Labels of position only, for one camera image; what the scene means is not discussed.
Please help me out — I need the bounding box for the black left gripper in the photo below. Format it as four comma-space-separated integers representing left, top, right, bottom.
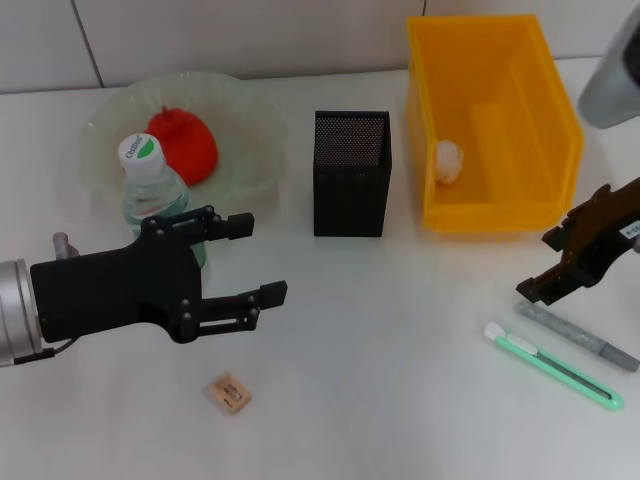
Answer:
29, 204, 256, 345

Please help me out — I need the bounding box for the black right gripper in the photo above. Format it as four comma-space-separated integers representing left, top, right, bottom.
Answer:
515, 177, 640, 305

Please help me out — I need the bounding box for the grey marker pen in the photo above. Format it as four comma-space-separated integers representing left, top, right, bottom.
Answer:
514, 298, 640, 374

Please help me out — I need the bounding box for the mint green utility knife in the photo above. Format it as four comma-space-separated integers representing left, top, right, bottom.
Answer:
483, 321, 625, 412

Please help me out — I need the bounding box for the red-orange toy orange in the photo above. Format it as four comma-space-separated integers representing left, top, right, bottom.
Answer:
145, 105, 220, 185

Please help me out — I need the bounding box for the clear water bottle green label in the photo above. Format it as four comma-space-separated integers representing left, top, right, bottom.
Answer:
117, 132, 209, 269

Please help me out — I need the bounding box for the small tan eraser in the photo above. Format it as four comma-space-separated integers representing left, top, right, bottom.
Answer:
208, 369, 253, 416

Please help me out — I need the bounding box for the white paper ball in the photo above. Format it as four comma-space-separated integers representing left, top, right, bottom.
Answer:
436, 139, 465, 186

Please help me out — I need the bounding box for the pale green glass fruit plate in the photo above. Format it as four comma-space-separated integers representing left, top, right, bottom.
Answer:
79, 70, 289, 226

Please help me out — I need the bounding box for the black mesh pen holder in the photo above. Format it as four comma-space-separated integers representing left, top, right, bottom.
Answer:
313, 109, 394, 238

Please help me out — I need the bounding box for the yellow plastic bin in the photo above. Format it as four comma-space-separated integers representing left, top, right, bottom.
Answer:
405, 13, 586, 234

